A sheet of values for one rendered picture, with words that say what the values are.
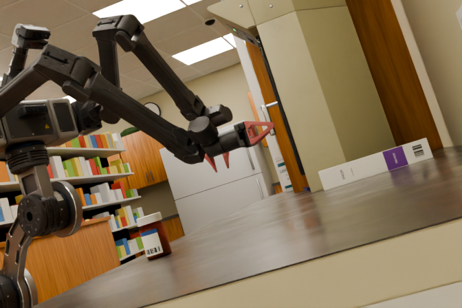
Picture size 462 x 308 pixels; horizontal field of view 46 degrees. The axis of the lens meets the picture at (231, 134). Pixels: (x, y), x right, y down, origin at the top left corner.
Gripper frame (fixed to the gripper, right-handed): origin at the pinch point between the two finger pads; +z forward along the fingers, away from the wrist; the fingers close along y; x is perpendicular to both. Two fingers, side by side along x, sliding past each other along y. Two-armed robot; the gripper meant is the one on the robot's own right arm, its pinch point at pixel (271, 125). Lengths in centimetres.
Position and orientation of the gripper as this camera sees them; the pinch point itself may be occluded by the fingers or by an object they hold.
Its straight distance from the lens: 148.8
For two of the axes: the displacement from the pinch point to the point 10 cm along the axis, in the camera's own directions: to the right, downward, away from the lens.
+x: 3.2, 9.4, -1.1
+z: 9.2, -3.3, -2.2
